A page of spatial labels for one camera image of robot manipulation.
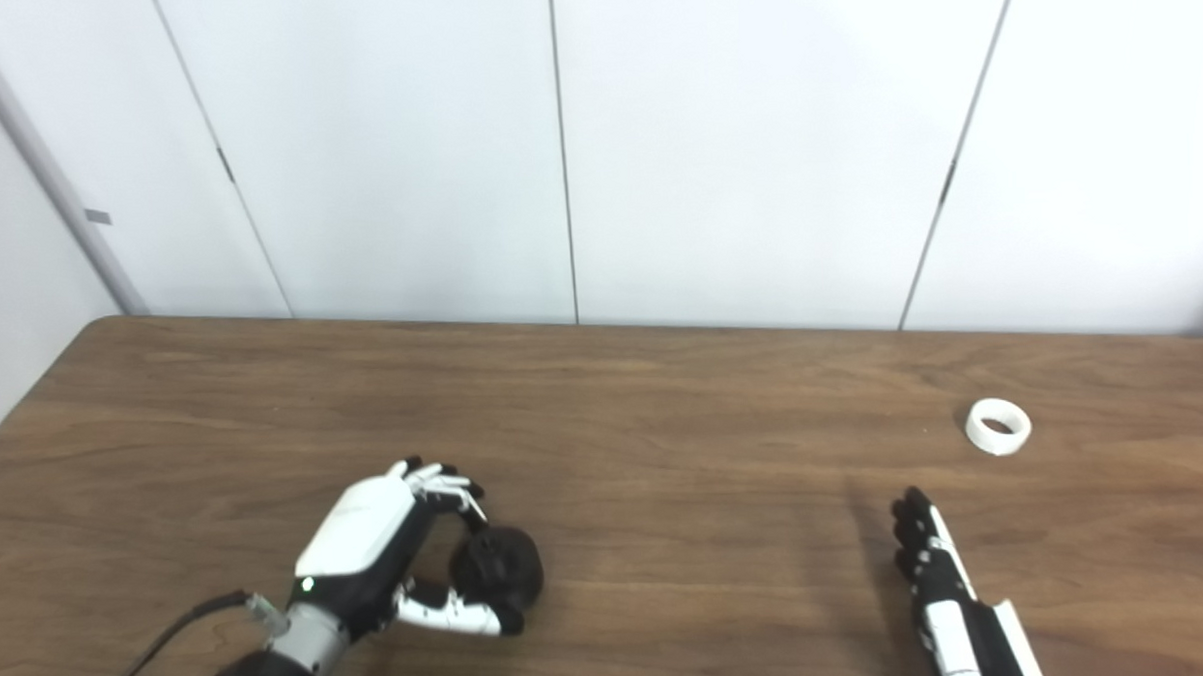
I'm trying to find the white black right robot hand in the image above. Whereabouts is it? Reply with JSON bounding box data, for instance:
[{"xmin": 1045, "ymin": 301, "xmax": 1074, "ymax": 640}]
[{"xmin": 889, "ymin": 481, "xmax": 1045, "ymax": 676}]

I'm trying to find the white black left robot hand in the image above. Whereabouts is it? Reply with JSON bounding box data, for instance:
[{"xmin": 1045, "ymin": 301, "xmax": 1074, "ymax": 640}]
[{"xmin": 291, "ymin": 454, "xmax": 525, "ymax": 645}]

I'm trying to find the round black plastic part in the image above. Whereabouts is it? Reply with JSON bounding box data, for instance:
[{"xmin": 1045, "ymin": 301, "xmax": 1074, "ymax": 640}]
[{"xmin": 448, "ymin": 523, "xmax": 547, "ymax": 614}]

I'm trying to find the white plastic ring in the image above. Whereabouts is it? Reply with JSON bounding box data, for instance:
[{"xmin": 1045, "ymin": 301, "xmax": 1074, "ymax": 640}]
[{"xmin": 965, "ymin": 396, "xmax": 1034, "ymax": 457}]

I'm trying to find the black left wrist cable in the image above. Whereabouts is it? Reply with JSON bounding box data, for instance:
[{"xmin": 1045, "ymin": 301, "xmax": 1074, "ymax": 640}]
[{"xmin": 80, "ymin": 587, "xmax": 290, "ymax": 676}]

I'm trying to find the grey wall corner trim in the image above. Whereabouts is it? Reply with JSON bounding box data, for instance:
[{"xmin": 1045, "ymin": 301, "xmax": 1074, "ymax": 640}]
[{"xmin": 0, "ymin": 0, "xmax": 151, "ymax": 321}]

